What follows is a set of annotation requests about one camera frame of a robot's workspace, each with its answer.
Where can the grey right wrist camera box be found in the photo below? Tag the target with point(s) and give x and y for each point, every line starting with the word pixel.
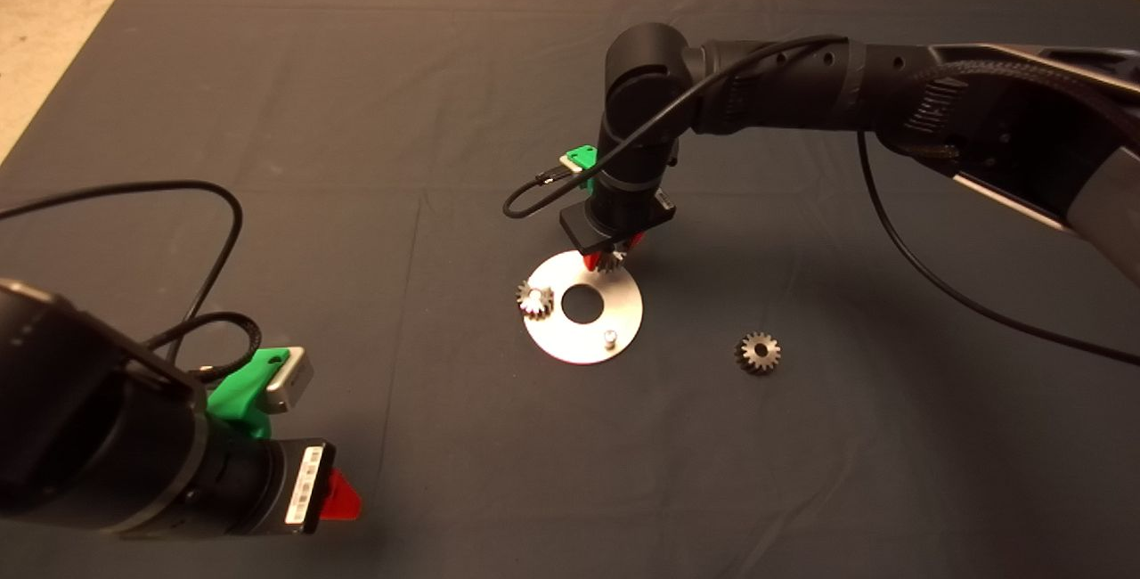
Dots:
pixel 570 166

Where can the round metal carrier plate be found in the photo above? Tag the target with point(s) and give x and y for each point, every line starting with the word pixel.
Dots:
pixel 570 343

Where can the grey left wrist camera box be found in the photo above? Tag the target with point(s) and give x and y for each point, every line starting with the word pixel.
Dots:
pixel 289 383

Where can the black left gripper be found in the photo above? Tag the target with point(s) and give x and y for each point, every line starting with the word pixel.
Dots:
pixel 272 490

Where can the small steel planetary gear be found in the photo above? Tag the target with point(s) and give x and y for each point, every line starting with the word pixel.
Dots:
pixel 768 358
pixel 610 263
pixel 525 303

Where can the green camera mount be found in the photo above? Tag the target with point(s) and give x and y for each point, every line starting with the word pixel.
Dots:
pixel 233 396
pixel 585 157

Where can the dark grey table cloth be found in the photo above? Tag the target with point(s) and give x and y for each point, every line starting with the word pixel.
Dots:
pixel 356 116

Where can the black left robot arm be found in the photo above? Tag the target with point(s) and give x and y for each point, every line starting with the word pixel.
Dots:
pixel 71 419

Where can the green right camera mount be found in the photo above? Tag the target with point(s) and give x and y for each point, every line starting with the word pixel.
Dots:
pixel 585 157

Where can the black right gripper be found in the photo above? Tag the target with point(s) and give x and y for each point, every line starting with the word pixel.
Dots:
pixel 623 224

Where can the green left camera mount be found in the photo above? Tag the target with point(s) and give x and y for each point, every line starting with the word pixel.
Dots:
pixel 233 396

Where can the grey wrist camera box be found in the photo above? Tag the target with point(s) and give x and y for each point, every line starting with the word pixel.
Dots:
pixel 289 383
pixel 570 166

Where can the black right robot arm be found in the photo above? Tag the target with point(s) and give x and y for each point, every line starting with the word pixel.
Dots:
pixel 784 80

